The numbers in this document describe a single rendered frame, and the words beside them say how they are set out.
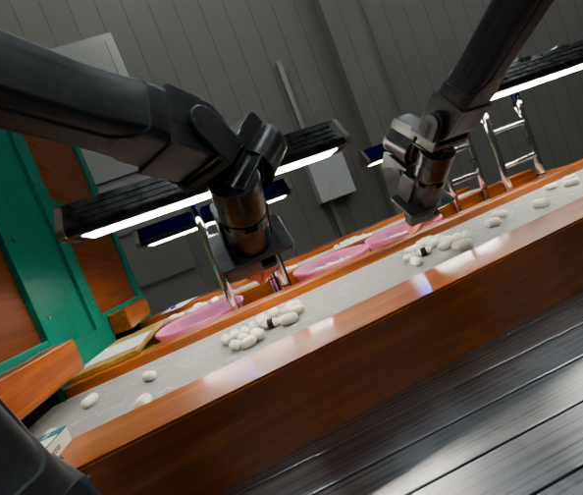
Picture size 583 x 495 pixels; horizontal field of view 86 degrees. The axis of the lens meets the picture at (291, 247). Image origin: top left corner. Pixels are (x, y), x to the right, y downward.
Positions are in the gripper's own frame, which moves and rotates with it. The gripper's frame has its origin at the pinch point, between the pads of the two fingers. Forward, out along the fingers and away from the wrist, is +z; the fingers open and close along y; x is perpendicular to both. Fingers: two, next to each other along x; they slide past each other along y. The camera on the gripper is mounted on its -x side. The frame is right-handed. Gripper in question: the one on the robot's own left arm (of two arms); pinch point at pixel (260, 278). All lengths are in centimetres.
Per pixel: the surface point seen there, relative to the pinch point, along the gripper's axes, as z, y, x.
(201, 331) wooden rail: 28.4, 15.0, -11.6
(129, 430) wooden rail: -1.5, 20.8, 13.2
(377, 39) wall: 71, -200, -243
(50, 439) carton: -0.6, 29.8, 9.8
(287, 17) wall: 49, -126, -279
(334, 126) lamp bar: -1.3, -30.1, -30.0
